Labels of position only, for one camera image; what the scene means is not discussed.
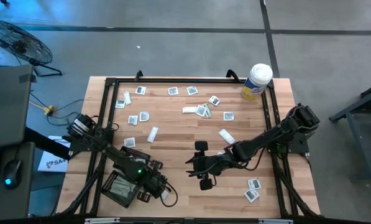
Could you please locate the dark grey desk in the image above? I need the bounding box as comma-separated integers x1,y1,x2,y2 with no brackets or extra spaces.
0,141,37,222

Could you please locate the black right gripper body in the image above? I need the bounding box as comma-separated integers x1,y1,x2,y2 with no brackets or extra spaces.
193,140,226,191

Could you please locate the black floor fan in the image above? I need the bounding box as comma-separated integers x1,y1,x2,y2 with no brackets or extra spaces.
0,19,63,78

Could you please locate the silver frame bracket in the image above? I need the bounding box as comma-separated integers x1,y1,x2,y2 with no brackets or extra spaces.
258,218,294,224
85,217,121,224

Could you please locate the dark grey monitor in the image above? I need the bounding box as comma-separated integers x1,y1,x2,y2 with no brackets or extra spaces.
0,63,37,151

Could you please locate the black desk support bar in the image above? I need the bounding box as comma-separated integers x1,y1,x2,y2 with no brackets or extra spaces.
23,126,73,161

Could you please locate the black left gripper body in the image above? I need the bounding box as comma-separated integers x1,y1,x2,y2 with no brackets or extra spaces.
136,159,170,203

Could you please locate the black square tray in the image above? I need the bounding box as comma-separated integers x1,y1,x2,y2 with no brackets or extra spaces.
100,169,141,209

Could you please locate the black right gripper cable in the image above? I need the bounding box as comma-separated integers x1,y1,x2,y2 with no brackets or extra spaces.
225,146,267,172

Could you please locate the black perforated plastic basket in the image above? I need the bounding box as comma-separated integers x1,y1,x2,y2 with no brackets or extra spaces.
112,146,152,177

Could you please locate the Lysol disinfecting wipes canister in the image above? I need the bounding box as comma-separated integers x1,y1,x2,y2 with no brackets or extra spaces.
240,63,274,102

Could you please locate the white printed paper sheet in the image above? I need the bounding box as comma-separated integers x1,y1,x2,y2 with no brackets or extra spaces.
37,134,71,173

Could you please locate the black computer mouse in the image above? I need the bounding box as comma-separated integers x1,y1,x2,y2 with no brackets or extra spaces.
2,159,22,190

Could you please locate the grey metal cart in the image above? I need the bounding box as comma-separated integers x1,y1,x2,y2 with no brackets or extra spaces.
329,79,371,184

